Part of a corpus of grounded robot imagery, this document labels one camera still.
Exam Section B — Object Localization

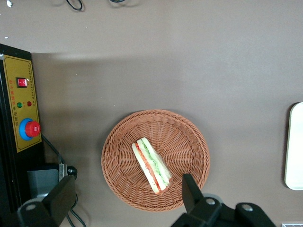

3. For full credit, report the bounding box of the black machine with yellow panel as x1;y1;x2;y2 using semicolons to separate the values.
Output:
0;43;46;220

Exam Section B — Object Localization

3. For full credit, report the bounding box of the triangle sandwich with lettuce tomato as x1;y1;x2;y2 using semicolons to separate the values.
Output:
131;137;173;195

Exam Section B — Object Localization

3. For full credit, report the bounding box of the grey metal connector block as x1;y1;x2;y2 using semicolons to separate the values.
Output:
27;163;78;201

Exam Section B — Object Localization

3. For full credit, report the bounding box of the black machine power cable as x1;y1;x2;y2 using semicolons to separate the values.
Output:
41;134;87;227

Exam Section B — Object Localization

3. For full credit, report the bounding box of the cream plastic serving tray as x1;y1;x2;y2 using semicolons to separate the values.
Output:
284;102;303;191

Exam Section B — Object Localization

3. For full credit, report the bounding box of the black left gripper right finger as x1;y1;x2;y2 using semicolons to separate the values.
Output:
170;174;277;227

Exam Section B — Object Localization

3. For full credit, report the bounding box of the round brown wicker basket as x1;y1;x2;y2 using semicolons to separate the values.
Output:
101;109;211;212

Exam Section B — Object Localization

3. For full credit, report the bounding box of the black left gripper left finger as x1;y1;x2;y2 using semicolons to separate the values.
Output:
16;175;77;227

